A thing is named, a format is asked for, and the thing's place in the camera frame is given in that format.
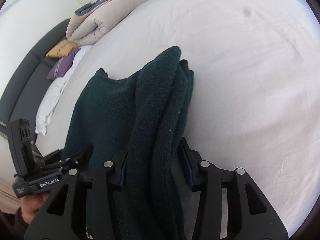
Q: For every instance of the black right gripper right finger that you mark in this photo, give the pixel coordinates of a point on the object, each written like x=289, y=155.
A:
x=231, y=206

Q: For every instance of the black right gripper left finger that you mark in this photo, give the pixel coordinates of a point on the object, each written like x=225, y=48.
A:
x=79, y=195

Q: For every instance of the dark green knitted sweater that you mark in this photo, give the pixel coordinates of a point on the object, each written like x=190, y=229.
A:
x=145, y=114

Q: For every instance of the left hand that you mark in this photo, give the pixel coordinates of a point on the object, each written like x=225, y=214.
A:
x=30, y=204

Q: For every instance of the white pillow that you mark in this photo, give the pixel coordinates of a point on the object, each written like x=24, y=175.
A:
x=54, y=93

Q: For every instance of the dark grey upholstered headboard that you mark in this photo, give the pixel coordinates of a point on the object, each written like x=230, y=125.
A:
x=28, y=85

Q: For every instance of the white bed sheet mattress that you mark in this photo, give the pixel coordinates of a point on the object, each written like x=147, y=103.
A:
x=255, y=101

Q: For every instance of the purple patterned cushion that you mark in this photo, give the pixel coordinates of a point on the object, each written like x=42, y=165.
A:
x=63, y=65

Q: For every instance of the yellow patterned cushion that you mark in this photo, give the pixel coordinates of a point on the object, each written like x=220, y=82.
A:
x=62, y=49

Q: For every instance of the rolled beige duvet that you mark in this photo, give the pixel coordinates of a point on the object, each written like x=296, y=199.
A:
x=94, y=20

